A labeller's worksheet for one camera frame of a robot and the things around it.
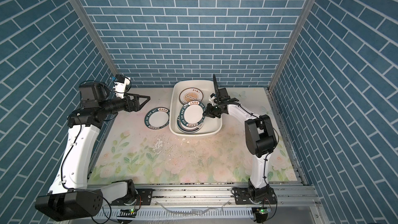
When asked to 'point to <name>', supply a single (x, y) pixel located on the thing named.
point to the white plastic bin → (212, 125)
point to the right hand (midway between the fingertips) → (202, 112)
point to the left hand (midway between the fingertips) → (144, 96)
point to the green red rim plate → (187, 129)
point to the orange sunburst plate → (190, 94)
